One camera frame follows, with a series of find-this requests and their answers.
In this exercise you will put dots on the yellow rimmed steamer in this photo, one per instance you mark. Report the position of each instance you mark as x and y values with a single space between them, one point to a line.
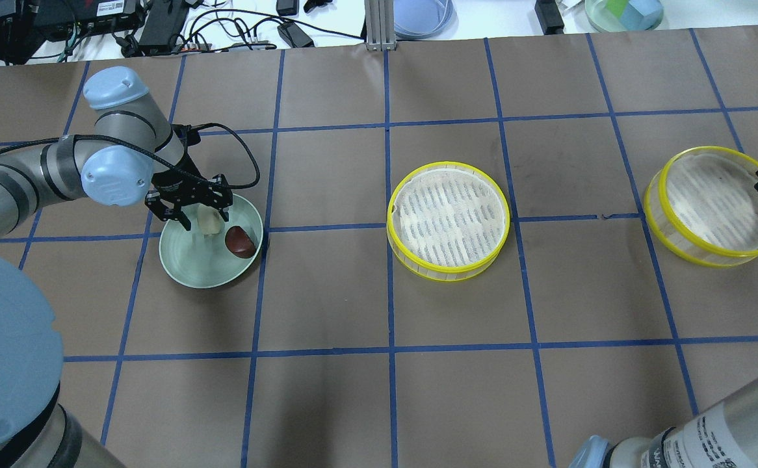
447 221
703 206

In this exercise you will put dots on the clear bowl with sponges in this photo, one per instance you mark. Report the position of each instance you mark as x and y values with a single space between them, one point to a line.
621 16

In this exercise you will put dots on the aluminium frame post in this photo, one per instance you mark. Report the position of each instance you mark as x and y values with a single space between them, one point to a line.
380 26

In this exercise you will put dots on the cream white bun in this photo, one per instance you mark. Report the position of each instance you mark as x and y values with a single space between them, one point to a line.
210 221

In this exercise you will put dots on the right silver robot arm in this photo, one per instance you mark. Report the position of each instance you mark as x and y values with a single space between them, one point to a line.
724 435

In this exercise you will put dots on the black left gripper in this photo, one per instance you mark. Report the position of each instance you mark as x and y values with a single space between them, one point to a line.
179 184

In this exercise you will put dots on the mint green plate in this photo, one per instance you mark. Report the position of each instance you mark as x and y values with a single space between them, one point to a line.
203 262

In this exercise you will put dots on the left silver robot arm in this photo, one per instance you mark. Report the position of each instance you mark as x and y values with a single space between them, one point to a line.
144 374

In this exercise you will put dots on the black laptop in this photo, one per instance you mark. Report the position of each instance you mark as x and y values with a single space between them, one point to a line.
25 26

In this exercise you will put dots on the dark red bun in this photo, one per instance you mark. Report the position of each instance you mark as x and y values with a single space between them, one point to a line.
238 243

